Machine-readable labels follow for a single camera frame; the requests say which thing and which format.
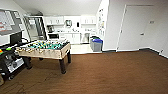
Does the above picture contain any foosball gaming table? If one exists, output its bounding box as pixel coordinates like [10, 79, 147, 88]
[14, 39, 72, 75]

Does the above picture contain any grey bin green lid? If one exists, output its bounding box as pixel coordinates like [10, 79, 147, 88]
[89, 35, 99, 50]

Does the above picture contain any grey bin blue lid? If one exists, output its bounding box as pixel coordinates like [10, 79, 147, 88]
[92, 38, 104, 53]

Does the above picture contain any white narrow drawer cabinet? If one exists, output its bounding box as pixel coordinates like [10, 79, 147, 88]
[89, 31, 98, 40]

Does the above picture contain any black microwave oven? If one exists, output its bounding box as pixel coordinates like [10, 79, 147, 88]
[48, 33, 60, 40]

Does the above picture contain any white door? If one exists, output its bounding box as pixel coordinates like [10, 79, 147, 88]
[116, 3, 156, 52]

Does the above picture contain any black monitor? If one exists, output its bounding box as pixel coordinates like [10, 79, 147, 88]
[9, 31, 24, 48]

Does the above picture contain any small sign beside door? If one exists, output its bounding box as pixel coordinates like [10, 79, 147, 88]
[149, 19, 155, 25]

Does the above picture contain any white two-door wall cabinet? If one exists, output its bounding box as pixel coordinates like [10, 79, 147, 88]
[44, 15, 65, 26]

